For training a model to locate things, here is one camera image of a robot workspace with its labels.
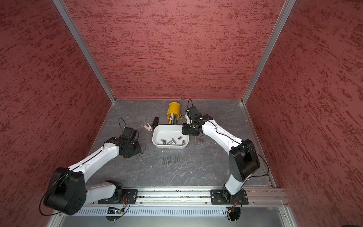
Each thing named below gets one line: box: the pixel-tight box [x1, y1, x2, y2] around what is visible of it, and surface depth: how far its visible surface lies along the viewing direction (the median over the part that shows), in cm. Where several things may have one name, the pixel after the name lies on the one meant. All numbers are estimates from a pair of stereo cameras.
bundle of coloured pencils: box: [167, 113, 178, 125], surface depth 108 cm
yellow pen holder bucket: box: [166, 101, 185, 120], surface depth 109 cm
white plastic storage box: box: [151, 124, 190, 149], surface depth 99 cm
